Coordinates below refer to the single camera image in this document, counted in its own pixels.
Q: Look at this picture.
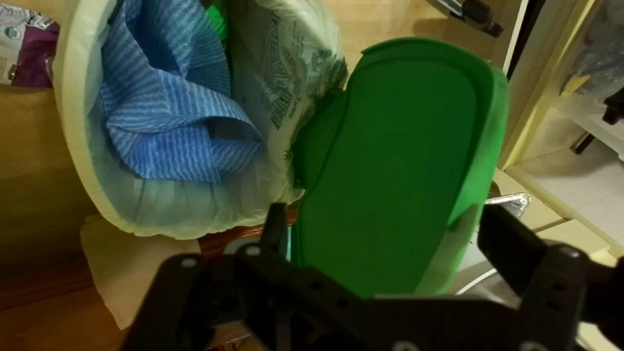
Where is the blue striped cloth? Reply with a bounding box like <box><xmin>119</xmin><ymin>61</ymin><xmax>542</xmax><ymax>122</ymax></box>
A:
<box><xmin>90</xmin><ymin>0</ymin><xmax>266</xmax><ymax>186</ymax></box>

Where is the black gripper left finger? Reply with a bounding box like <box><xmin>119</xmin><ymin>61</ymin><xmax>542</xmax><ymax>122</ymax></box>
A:
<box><xmin>260</xmin><ymin>202</ymin><xmax>293</xmax><ymax>262</ymax></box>

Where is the green basket lid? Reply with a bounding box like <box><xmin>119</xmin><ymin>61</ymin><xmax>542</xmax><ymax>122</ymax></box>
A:
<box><xmin>289</xmin><ymin>36</ymin><xmax>511</xmax><ymax>301</ymax></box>

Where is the black clamp bar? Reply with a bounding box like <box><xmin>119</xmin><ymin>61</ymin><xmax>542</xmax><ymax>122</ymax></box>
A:
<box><xmin>427</xmin><ymin>0</ymin><xmax>505</xmax><ymax>40</ymax></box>

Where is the white green printed carton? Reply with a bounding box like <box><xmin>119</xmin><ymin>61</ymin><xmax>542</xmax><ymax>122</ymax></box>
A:
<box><xmin>0</xmin><ymin>5</ymin><xmax>63</xmax><ymax>93</ymax></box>

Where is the cream drawer cabinet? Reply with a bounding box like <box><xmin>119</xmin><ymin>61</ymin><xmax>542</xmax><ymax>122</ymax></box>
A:
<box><xmin>494</xmin><ymin>0</ymin><xmax>624</xmax><ymax>262</ymax></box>

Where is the brown wooden table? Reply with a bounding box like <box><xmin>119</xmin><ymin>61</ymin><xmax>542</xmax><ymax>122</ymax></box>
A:
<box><xmin>0</xmin><ymin>243</ymin><xmax>133</xmax><ymax>351</ymax></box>

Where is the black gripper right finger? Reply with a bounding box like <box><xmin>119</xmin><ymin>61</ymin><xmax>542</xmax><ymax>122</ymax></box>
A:
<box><xmin>476</xmin><ymin>204</ymin><xmax>591</xmax><ymax>323</ymax></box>

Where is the beige cloth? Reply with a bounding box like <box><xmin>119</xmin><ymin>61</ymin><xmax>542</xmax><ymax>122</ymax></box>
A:
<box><xmin>78</xmin><ymin>213</ymin><xmax>227</xmax><ymax>332</ymax></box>

